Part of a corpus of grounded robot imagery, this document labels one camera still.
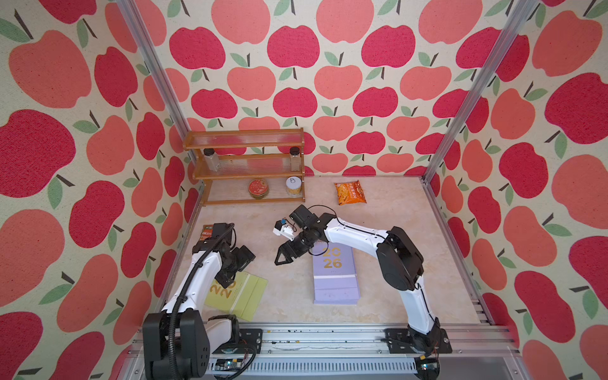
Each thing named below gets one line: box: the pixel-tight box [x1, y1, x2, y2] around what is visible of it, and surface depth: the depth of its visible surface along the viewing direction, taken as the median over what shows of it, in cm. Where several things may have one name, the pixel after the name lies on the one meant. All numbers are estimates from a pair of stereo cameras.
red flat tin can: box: [247, 178, 270, 200], surface depth 113 cm
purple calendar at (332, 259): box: [311, 241, 357, 277], surface depth 85 cm
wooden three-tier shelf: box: [183, 127, 306, 207], surface depth 115 cm
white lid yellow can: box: [285, 175, 303, 198], surface depth 113 cm
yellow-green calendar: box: [204, 271, 269, 322], surface depth 85 cm
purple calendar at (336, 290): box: [313, 273, 361, 307], surface depth 81 cm
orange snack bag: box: [334, 179, 368, 206], surface depth 113 cm
